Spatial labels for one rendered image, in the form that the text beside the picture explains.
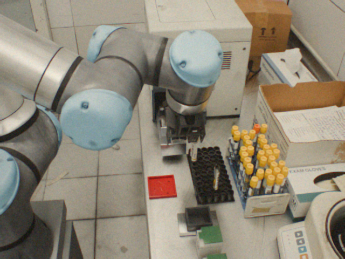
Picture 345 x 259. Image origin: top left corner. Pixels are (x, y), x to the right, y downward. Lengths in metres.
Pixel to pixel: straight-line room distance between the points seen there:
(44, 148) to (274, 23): 1.00
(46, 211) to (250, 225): 0.46
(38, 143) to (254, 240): 0.50
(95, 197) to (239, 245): 1.33
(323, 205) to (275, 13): 0.83
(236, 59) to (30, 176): 0.63
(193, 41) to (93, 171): 1.75
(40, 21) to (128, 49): 1.87
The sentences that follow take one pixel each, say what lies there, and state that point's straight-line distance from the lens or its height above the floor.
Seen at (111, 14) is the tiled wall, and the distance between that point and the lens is 2.36.
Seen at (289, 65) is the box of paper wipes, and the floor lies 0.94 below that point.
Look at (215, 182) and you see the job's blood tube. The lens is 0.87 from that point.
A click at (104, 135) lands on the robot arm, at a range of 0.42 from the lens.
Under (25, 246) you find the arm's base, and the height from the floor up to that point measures 0.99.
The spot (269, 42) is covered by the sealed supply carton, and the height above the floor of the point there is 0.93.
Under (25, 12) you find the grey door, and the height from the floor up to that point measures 0.75.
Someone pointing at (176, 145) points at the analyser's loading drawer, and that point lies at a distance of 0.95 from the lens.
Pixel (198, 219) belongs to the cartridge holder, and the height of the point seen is 0.89.
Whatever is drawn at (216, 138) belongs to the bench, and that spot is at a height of 0.87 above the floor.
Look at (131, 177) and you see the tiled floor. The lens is 2.14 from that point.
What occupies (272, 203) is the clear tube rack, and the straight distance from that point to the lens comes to 0.86.
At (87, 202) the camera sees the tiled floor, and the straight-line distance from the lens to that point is 2.06.
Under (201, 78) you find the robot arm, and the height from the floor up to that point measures 1.31.
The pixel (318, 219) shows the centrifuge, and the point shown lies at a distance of 0.78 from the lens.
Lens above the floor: 1.57
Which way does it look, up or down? 40 degrees down
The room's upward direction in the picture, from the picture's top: straight up
